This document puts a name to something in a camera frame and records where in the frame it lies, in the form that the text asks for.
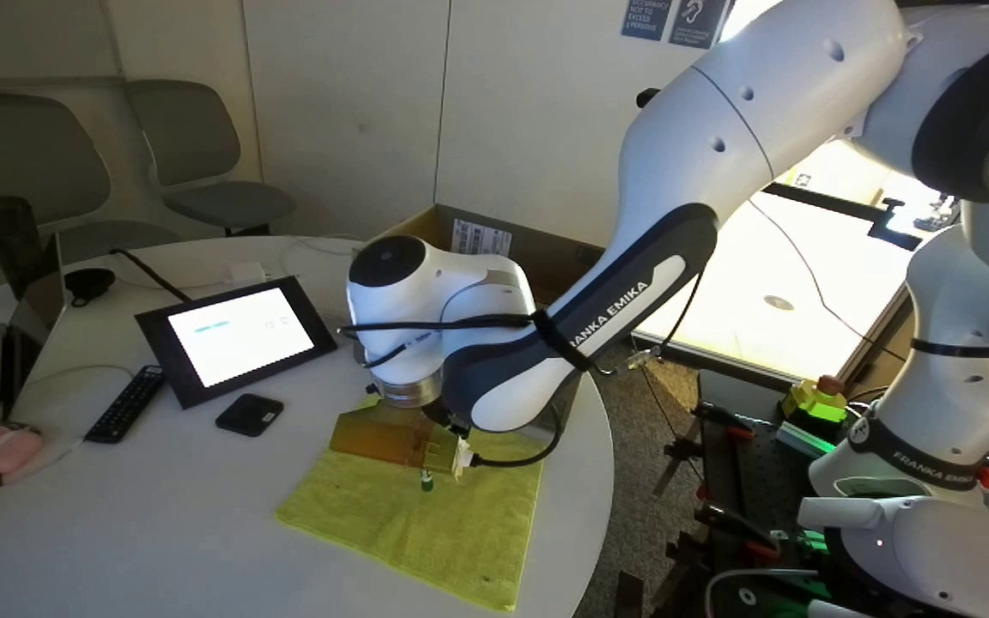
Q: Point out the small grey chair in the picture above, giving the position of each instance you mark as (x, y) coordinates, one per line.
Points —
(202, 148)

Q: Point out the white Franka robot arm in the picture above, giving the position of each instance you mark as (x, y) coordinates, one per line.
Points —
(747, 114)

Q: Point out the black remote control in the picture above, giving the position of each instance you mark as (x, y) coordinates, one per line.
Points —
(126, 403)

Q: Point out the bright white board panel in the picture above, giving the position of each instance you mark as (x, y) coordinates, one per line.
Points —
(816, 287)

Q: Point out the large grey chair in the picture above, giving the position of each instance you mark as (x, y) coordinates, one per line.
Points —
(24, 160)

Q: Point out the small black phone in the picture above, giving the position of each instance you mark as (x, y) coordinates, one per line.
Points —
(247, 413)

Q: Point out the black equipment stand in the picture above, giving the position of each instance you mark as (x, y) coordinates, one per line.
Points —
(737, 481)

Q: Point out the black clamp bar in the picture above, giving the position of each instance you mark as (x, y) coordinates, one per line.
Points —
(861, 210)

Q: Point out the black round puck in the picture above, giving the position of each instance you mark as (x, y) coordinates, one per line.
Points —
(90, 282)

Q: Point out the blue wall sign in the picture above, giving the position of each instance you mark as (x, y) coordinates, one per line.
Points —
(645, 16)
(703, 21)

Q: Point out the black framed tablet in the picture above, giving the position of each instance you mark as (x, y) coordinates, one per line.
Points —
(238, 334)

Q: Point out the green whiteboard marker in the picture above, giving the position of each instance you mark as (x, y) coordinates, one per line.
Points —
(427, 481)

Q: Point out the black camera on pole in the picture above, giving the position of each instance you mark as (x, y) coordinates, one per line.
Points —
(645, 99)

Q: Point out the black tumbler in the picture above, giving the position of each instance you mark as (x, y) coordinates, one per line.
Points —
(9, 243)

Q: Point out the green yellow object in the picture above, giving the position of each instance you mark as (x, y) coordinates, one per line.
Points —
(818, 403)

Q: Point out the yellow-green cloth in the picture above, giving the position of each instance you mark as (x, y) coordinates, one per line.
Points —
(438, 526)

